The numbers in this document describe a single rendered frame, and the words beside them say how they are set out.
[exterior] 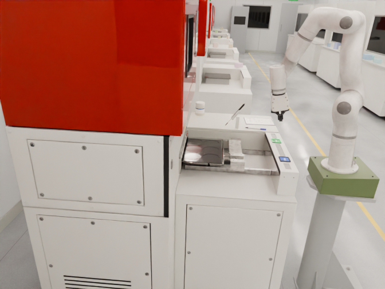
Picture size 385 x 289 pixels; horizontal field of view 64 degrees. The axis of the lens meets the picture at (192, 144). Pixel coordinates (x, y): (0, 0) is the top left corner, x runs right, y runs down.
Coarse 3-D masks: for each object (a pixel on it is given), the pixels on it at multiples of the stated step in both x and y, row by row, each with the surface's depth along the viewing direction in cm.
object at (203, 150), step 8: (192, 144) 198; (200, 144) 198; (208, 144) 199; (216, 144) 199; (184, 152) 187; (192, 152) 187; (200, 152) 188; (208, 152) 188; (216, 152) 189; (184, 160) 177; (192, 160) 177; (200, 160) 178; (208, 160) 178; (216, 160) 178
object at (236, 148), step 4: (232, 144) 205; (236, 144) 205; (240, 144) 205; (232, 148) 200; (236, 148) 200; (240, 148) 200; (232, 152) 194; (236, 152) 194; (240, 152) 194; (232, 168) 177; (236, 168) 176; (240, 168) 176; (244, 168) 176
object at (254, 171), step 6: (186, 168) 183; (192, 168) 182; (198, 168) 182; (204, 168) 182; (210, 168) 182; (216, 168) 181; (222, 168) 181; (228, 168) 181; (246, 168) 181; (252, 168) 181; (264, 174) 181
